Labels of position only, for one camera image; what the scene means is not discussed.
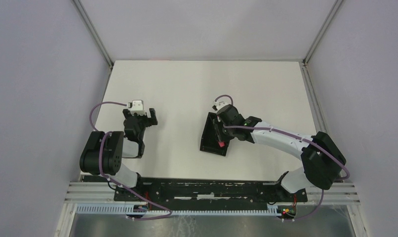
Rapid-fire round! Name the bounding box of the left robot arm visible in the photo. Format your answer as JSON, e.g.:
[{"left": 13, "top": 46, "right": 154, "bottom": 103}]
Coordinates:
[{"left": 79, "top": 108, "right": 158, "bottom": 201}]

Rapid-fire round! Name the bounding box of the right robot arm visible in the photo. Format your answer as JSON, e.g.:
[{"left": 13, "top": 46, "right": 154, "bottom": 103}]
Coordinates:
[{"left": 212, "top": 102, "right": 350, "bottom": 201}]

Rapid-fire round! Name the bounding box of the black plastic bin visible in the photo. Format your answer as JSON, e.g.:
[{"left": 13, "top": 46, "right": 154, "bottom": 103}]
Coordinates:
[{"left": 199, "top": 112, "right": 230, "bottom": 157}]

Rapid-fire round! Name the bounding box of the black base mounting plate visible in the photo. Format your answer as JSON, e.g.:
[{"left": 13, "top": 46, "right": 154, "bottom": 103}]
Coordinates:
[{"left": 133, "top": 177, "right": 308, "bottom": 211}]

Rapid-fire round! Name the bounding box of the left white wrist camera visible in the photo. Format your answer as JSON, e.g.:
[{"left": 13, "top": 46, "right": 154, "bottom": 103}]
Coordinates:
[{"left": 126, "top": 100, "right": 146, "bottom": 116}]

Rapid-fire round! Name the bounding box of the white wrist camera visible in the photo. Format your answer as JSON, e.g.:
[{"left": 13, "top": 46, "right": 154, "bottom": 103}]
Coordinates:
[
  {"left": 212, "top": 101, "right": 230, "bottom": 112},
  {"left": 126, "top": 100, "right": 146, "bottom": 116}
]

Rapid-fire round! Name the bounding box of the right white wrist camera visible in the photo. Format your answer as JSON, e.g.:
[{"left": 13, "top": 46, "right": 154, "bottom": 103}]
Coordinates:
[{"left": 212, "top": 101, "right": 230, "bottom": 112}]

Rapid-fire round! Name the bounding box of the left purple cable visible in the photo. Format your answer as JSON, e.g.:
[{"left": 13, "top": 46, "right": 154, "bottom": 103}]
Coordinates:
[{"left": 89, "top": 101, "right": 173, "bottom": 221}]

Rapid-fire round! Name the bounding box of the purple cable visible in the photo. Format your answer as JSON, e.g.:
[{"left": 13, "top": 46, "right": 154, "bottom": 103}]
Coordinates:
[
  {"left": 89, "top": 101, "right": 173, "bottom": 221},
  {"left": 214, "top": 94, "right": 351, "bottom": 221}
]

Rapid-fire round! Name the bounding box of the white slotted cable duct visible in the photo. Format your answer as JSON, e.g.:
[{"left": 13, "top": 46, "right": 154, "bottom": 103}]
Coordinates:
[{"left": 76, "top": 203, "right": 281, "bottom": 217}]

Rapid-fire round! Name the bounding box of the aluminium frame rail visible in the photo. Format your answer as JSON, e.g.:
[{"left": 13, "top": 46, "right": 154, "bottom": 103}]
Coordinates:
[{"left": 65, "top": 182, "right": 361, "bottom": 205}]

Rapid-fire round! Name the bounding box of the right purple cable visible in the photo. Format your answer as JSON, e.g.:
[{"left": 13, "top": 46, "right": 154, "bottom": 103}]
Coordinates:
[{"left": 214, "top": 94, "right": 351, "bottom": 221}]

